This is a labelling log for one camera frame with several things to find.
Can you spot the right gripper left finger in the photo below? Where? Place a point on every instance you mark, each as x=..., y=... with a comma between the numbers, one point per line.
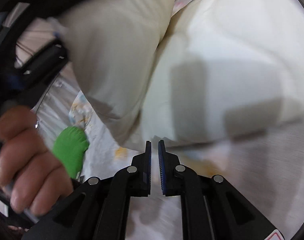
x=98, y=209

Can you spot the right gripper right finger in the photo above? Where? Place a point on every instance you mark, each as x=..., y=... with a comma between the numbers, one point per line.
x=211, y=208

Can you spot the cream quilted jacket tan trim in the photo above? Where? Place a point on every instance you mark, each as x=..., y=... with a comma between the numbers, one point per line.
x=214, y=69

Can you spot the person left hand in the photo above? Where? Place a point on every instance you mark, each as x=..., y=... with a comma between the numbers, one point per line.
x=29, y=173

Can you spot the grey floral fleece blanket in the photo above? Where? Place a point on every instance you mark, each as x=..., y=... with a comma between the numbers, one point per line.
x=266, y=166

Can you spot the green plush item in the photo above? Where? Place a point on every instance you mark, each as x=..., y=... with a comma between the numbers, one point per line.
x=70, y=147

